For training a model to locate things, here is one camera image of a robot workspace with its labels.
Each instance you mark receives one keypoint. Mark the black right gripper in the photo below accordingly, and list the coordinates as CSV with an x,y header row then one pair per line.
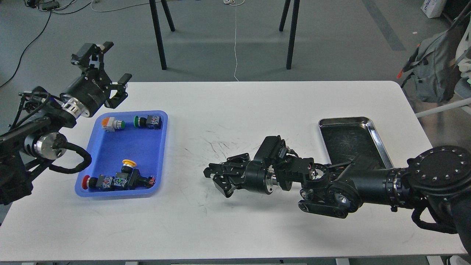
x,y
239,172

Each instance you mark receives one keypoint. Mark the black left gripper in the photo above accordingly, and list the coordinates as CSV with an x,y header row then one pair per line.
x,y
93,89

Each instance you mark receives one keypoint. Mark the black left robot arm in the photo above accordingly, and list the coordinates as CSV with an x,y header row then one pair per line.
x,y
34,143

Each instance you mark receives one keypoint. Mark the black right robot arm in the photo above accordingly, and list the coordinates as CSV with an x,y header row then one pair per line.
x,y
435,184

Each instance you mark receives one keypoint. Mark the orange white push button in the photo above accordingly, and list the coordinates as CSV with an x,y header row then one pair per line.
x,y
112,124

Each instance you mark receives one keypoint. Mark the blue plastic tray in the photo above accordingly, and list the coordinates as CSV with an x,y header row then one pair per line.
x,y
108,149

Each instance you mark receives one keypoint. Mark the black left stand legs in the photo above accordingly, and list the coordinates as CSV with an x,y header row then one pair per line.
x,y
156,26

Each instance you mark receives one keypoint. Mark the black stand legs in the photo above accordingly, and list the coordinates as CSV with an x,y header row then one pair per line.
x,y
156,26
293,28

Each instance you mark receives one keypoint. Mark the silver metal tray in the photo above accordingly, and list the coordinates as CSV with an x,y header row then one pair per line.
x,y
346,137

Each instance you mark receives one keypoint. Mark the black right stand legs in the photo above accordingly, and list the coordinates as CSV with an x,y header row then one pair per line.
x,y
293,28

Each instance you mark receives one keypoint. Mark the grey backpack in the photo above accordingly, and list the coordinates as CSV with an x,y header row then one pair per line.
x,y
432,67

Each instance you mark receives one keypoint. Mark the white box on floor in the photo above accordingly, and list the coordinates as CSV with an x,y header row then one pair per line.
x,y
433,8

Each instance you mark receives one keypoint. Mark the green push button switch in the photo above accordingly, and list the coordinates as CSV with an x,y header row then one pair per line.
x,y
153,122

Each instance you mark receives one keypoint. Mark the yellow push button switch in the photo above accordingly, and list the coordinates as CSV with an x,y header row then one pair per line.
x,y
130,178

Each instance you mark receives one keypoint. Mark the red push button switch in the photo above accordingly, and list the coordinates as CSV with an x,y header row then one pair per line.
x,y
101,183

